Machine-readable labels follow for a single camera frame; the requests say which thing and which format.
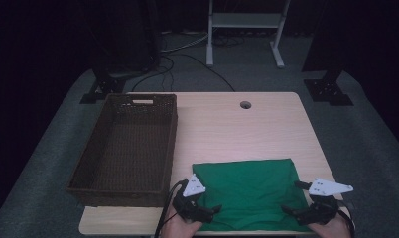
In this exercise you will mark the person's left hand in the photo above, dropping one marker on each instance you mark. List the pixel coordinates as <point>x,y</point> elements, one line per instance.
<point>177,228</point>

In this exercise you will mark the white metal stand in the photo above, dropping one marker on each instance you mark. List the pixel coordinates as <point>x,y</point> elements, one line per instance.
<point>243,20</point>

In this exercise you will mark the green printed t-shirt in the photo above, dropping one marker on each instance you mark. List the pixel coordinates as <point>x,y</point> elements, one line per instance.
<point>250,191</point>

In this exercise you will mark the person's right hand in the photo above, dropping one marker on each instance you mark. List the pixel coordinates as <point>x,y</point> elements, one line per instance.
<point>334,229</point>

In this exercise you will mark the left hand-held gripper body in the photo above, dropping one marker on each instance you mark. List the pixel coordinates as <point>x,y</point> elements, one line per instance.
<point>187,201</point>

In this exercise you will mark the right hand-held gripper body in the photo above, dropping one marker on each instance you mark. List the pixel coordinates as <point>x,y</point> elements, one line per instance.
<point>323,211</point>

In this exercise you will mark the brown wicker basket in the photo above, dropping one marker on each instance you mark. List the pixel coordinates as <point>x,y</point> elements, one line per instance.
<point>128,152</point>

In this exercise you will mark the black metal stand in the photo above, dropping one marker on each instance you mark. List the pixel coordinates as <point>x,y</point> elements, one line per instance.
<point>105,86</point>
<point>326,92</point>

